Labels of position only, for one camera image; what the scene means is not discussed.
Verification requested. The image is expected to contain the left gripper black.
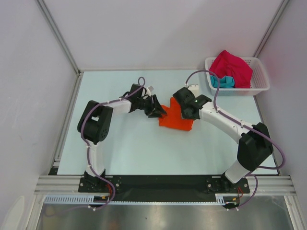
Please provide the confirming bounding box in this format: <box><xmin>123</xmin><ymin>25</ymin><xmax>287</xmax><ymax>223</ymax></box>
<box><xmin>137</xmin><ymin>94</ymin><xmax>166</xmax><ymax>118</ymax></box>

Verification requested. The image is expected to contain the orange t shirt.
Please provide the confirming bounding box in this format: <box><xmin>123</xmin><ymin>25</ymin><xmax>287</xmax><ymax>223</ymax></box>
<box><xmin>159</xmin><ymin>97</ymin><xmax>194</xmax><ymax>131</ymax></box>

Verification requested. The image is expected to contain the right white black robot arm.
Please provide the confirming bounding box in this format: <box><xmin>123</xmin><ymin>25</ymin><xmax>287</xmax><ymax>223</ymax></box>
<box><xmin>173</xmin><ymin>87</ymin><xmax>273</xmax><ymax>192</ymax></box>

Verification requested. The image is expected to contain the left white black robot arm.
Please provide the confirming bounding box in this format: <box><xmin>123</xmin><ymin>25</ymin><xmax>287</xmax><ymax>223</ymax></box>
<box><xmin>77</xmin><ymin>84</ymin><xmax>166</xmax><ymax>192</ymax></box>

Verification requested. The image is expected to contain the teal t shirt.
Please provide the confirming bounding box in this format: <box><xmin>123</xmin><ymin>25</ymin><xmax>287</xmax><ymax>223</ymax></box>
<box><xmin>210</xmin><ymin>75</ymin><xmax>235</xmax><ymax>89</ymax></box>

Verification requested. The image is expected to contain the magenta t shirt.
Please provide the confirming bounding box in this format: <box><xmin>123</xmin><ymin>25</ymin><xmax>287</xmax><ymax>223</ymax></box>
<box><xmin>209</xmin><ymin>50</ymin><xmax>253</xmax><ymax>88</ymax></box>

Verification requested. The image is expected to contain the white plastic laundry basket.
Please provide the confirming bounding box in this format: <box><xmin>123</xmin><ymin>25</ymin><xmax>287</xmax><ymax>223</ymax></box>
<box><xmin>218</xmin><ymin>57</ymin><xmax>270</xmax><ymax>96</ymax></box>

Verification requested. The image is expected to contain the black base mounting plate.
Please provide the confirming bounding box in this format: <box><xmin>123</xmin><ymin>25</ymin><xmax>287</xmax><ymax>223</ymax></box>
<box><xmin>78</xmin><ymin>174</ymin><xmax>250</xmax><ymax>203</ymax></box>

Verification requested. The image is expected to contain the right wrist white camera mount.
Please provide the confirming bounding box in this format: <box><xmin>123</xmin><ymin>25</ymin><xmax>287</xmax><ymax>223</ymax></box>
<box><xmin>187</xmin><ymin>84</ymin><xmax>199</xmax><ymax>97</ymax></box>

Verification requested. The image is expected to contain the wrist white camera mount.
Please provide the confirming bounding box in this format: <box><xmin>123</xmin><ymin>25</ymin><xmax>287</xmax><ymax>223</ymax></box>
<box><xmin>187</xmin><ymin>84</ymin><xmax>199</xmax><ymax>97</ymax></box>
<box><xmin>147</xmin><ymin>86</ymin><xmax>154</xmax><ymax>92</ymax></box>

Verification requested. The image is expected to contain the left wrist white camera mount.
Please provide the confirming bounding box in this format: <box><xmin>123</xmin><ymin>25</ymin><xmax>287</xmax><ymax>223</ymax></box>
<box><xmin>147</xmin><ymin>86</ymin><xmax>154</xmax><ymax>92</ymax></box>

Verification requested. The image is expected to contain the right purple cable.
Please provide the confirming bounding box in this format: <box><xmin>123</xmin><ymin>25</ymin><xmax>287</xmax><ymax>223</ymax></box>
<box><xmin>186</xmin><ymin>69</ymin><xmax>286</xmax><ymax>211</ymax></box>

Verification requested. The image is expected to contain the right white slotted cable duct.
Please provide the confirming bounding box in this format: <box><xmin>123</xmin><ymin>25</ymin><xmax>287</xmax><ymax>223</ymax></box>
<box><xmin>215</xmin><ymin>194</ymin><xmax>240</xmax><ymax>205</ymax></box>

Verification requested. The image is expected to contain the white slotted cable duct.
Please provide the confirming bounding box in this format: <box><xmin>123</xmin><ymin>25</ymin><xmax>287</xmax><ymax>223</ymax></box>
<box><xmin>44</xmin><ymin>195</ymin><xmax>110</xmax><ymax>205</ymax></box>
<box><xmin>215</xmin><ymin>194</ymin><xmax>240</xmax><ymax>205</ymax></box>

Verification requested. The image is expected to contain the right aluminium corner post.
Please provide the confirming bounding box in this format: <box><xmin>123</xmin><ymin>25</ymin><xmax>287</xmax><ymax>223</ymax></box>
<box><xmin>253</xmin><ymin>0</ymin><xmax>292</xmax><ymax>58</ymax></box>

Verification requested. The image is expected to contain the aluminium corner post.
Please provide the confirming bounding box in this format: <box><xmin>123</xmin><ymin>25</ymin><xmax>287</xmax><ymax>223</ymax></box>
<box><xmin>253</xmin><ymin>0</ymin><xmax>292</xmax><ymax>58</ymax></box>
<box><xmin>35</xmin><ymin>0</ymin><xmax>80</xmax><ymax>76</ymax></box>

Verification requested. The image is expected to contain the aluminium front frame rail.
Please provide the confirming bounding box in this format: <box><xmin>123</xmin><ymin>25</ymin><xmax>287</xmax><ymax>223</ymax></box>
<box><xmin>34</xmin><ymin>175</ymin><xmax>296</xmax><ymax>196</ymax></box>

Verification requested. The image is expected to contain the left aluminium corner post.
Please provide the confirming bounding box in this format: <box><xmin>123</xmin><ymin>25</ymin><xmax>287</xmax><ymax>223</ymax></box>
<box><xmin>35</xmin><ymin>0</ymin><xmax>80</xmax><ymax>76</ymax></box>

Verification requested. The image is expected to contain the left white slotted cable duct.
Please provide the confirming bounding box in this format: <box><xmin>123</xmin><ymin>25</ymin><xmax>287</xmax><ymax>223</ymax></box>
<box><xmin>44</xmin><ymin>195</ymin><xmax>110</xmax><ymax>205</ymax></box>

